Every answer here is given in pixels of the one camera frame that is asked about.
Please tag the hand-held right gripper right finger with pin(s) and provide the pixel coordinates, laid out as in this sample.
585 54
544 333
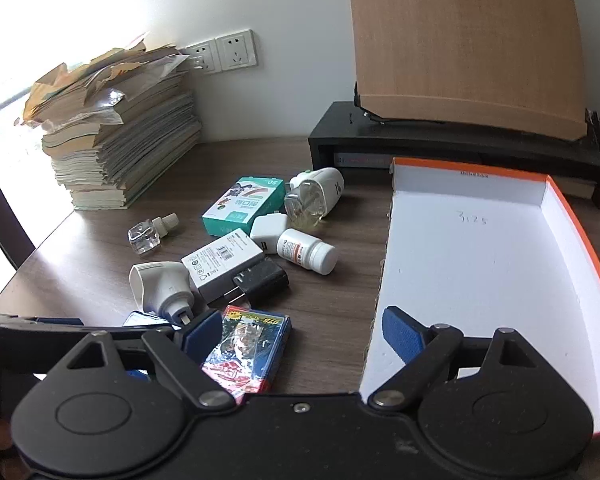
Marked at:
402 335

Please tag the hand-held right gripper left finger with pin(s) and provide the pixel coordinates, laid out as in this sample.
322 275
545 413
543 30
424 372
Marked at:
200 335

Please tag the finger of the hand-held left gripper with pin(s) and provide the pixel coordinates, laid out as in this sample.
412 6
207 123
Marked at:
55 328

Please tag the playing card box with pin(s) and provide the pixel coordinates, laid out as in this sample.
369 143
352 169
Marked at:
250 350

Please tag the white adapter box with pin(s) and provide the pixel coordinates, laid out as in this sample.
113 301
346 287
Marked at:
220 265

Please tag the black charger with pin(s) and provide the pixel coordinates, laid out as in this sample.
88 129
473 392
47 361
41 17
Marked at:
260 280

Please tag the orange and white cardboard box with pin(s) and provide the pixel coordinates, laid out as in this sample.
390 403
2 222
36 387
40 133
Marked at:
470 260

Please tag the small clear liquid bottle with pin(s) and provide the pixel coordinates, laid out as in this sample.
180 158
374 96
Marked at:
145 237

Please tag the white cube charger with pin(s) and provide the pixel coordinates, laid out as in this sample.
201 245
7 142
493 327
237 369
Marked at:
267 230

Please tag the white pill bottle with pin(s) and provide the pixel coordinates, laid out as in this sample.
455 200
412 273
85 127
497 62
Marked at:
305 252

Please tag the green bandage box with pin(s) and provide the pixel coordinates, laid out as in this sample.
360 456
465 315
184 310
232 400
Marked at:
240 205

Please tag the white plug-in heater with bottle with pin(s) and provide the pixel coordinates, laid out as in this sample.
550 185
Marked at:
325 180

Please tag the stack of books and papers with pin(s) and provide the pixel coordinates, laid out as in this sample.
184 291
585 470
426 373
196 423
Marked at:
130 150

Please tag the black monitor riser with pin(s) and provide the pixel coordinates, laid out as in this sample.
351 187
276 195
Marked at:
340 130

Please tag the white wall socket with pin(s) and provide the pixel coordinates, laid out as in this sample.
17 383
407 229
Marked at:
236 50
204 56

